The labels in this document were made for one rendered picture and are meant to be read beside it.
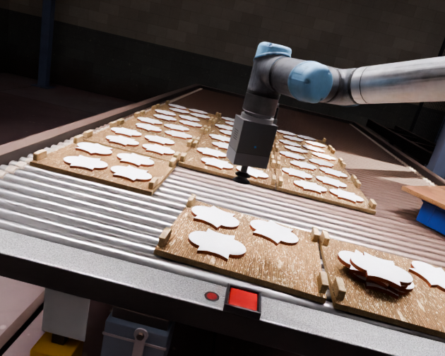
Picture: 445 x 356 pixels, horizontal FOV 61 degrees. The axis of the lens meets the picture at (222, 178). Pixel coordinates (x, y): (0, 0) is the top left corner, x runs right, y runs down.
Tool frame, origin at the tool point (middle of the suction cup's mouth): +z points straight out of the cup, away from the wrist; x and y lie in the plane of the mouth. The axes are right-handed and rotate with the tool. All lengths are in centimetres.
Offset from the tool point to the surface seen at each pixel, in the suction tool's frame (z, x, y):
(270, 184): 18, -53, -35
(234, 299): 19.0, 19.9, 3.1
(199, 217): 17.3, -13.4, 4.1
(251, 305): 18.9, 21.8, 0.1
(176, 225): 18.3, -9.6, 11.0
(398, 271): 13.0, 16.1, -39.9
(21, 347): 112, -64, 55
